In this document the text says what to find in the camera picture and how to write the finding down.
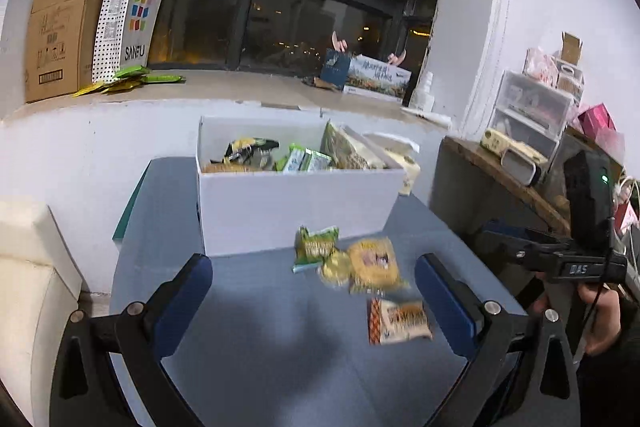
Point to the white bag with coloured squares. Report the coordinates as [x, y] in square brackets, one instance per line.
[142, 27]

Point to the small brown wrapper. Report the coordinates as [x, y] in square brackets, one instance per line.
[320, 84]

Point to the printed tissue box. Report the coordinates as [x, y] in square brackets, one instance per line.
[375, 77]

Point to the white plastic bottle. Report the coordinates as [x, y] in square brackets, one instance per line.
[421, 94]

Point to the cream printed snack bag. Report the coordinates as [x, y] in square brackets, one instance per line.
[350, 152]

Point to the yellow and grey device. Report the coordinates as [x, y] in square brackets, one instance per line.
[505, 142]

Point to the cream tissue pack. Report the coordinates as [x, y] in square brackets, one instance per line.
[407, 172]

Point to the white cardboard storage box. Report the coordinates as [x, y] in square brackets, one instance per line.
[280, 207]

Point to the pile of green sachets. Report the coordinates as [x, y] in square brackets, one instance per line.
[130, 77]

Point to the brown cardboard box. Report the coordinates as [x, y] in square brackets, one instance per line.
[60, 32]

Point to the clear plastic container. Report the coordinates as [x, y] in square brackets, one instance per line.
[556, 177]

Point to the person's right hand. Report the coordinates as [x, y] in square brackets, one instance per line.
[602, 319]

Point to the white tube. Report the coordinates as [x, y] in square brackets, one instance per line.
[425, 117]

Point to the pink box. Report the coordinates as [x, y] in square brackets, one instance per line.
[600, 122]

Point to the white box with round hole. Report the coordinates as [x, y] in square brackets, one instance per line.
[569, 79]

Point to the wooden side table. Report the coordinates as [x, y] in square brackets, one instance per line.
[470, 187]

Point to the white leather ottoman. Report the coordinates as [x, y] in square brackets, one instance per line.
[30, 287]

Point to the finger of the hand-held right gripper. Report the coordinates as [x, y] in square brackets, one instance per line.
[505, 227]
[500, 247]

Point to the small green cream packet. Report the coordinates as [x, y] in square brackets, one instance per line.
[315, 247]

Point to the clear plastic drawer unit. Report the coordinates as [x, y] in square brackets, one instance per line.
[530, 107]

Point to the pink floral pouch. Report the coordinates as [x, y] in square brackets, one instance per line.
[540, 67]

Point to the polka dot paper bag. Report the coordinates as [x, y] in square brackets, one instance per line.
[112, 22]

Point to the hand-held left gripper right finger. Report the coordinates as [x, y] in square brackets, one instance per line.
[445, 307]

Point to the large green snack packet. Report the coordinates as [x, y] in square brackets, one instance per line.
[305, 159]

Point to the small open cardboard box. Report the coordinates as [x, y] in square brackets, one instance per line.
[571, 49]

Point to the grey green snack packet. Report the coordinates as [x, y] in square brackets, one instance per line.
[247, 152]

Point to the yellow noodle snack packet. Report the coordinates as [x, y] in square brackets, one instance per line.
[372, 262]

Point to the pink paper bag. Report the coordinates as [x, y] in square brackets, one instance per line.
[627, 207]

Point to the white black small speaker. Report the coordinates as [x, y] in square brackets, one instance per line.
[520, 167]

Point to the small round jelly cup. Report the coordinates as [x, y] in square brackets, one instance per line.
[336, 269]

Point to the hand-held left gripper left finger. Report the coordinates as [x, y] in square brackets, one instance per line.
[185, 302]

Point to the small orange white packet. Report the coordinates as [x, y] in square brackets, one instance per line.
[400, 321]

